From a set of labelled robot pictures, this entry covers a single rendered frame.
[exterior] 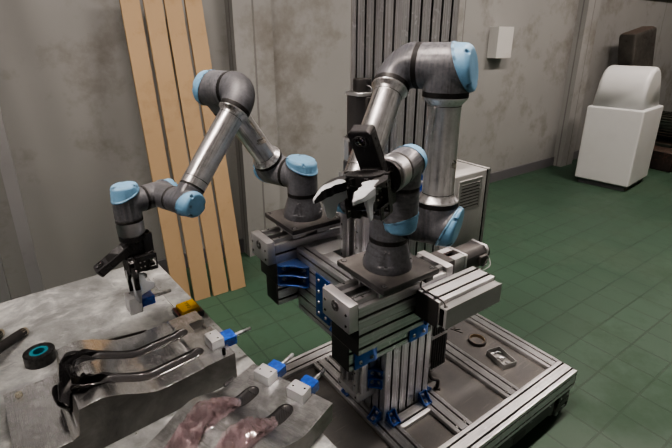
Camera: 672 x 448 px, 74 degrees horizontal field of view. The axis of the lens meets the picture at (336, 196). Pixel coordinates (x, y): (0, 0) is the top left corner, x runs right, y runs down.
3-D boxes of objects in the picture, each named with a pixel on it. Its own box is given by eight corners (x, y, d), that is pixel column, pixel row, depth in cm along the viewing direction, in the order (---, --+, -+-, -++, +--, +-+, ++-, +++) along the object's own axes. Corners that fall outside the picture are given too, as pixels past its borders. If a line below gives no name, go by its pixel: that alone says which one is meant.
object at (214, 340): (247, 331, 134) (245, 316, 132) (255, 339, 130) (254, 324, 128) (205, 350, 126) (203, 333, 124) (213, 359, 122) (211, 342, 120)
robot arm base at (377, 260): (389, 248, 147) (390, 220, 144) (422, 266, 135) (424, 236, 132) (352, 261, 139) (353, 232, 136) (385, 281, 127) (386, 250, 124)
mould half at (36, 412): (198, 334, 143) (193, 297, 138) (237, 379, 124) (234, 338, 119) (8, 414, 112) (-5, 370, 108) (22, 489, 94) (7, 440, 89)
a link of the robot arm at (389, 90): (379, 31, 117) (315, 199, 102) (419, 31, 112) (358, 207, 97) (390, 61, 126) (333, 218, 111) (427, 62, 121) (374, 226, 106)
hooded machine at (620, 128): (597, 170, 608) (619, 63, 562) (651, 181, 560) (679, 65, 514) (569, 180, 564) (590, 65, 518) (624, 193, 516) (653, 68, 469)
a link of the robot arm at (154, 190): (189, 205, 137) (158, 216, 128) (167, 198, 143) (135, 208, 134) (186, 181, 134) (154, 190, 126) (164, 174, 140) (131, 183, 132)
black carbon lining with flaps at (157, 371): (184, 332, 132) (181, 305, 129) (208, 361, 121) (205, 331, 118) (49, 388, 111) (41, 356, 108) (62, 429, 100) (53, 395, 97)
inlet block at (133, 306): (168, 294, 146) (166, 279, 144) (174, 300, 142) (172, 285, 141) (126, 308, 138) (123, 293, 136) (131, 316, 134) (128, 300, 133)
